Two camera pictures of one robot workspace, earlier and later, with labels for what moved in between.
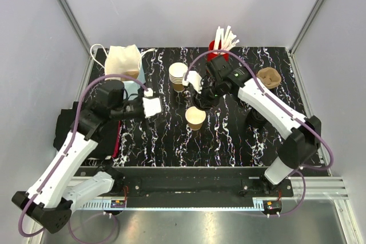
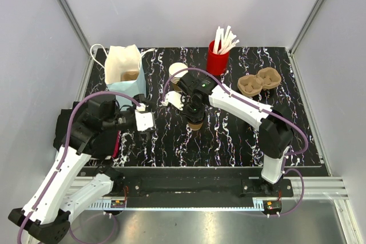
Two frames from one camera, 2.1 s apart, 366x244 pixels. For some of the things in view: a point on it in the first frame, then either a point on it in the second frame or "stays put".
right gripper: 202,96 to 194,118
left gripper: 153,123 to 146,134
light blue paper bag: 121,59 stays put
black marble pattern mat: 187,135 stays put
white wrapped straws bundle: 225,41 stays put
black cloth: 107,143 stays put
